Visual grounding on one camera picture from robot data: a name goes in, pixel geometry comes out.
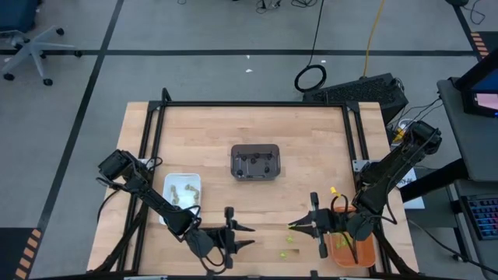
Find white cable bundle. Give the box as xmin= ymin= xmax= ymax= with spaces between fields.
xmin=392 ymin=118 xmax=413 ymax=143

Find grey side desk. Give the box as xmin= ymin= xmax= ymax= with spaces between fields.
xmin=437 ymin=76 xmax=498 ymax=184

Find yellow hanging cable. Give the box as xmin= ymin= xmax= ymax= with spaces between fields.
xmin=362 ymin=0 xmax=387 ymax=79

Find orange plastic bin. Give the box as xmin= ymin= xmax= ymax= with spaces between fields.
xmin=326 ymin=205 xmax=377 ymax=268

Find office chair base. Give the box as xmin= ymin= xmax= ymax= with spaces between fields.
xmin=0 ymin=0 xmax=83 ymax=87

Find dark grey translucent bin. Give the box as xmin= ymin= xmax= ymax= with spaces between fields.
xmin=230 ymin=144 xmax=282 ymax=183

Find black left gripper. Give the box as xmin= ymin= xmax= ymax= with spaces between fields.
xmin=185 ymin=207 xmax=257 ymax=269

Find black monitor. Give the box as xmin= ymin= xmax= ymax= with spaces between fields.
xmin=454 ymin=48 xmax=498 ymax=118

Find white paper sheet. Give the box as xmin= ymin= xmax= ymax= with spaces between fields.
xmin=395 ymin=166 xmax=426 ymax=211

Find dark grey keyboard desk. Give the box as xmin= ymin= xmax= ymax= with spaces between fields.
xmin=453 ymin=179 xmax=498 ymax=280

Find backlit computer keyboard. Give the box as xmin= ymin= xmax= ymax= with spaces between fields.
xmin=461 ymin=193 xmax=498 ymax=241

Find black perforated computer case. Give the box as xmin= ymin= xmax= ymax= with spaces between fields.
xmin=302 ymin=72 xmax=409 ymax=126

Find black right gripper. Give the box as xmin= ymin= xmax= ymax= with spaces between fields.
xmin=287 ymin=192 xmax=353 ymax=260

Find white plastic bin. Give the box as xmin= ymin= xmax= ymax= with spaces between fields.
xmin=158 ymin=173 xmax=202 ymax=226

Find black coiled cable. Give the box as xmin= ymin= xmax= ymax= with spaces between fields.
xmin=293 ymin=0 xmax=328 ymax=94

